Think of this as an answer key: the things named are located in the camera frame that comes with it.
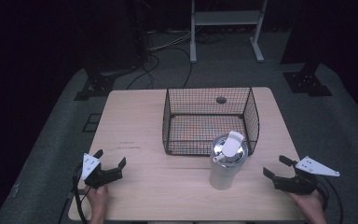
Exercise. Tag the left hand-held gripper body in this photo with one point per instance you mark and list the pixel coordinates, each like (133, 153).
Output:
(98, 174)

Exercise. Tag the person's right hand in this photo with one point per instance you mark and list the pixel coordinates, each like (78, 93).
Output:
(310, 207)

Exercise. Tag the white metal stand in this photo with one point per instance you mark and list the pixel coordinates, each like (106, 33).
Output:
(227, 18)

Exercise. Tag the white tumbler cup with lid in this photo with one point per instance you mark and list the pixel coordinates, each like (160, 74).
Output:
(228, 161)

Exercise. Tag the black stand base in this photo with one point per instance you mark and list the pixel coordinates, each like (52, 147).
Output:
(306, 82)
(98, 84)

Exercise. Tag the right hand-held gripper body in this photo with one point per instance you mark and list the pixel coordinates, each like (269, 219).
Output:
(304, 177)

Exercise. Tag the person's left hand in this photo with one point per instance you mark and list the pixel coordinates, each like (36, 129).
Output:
(99, 199)

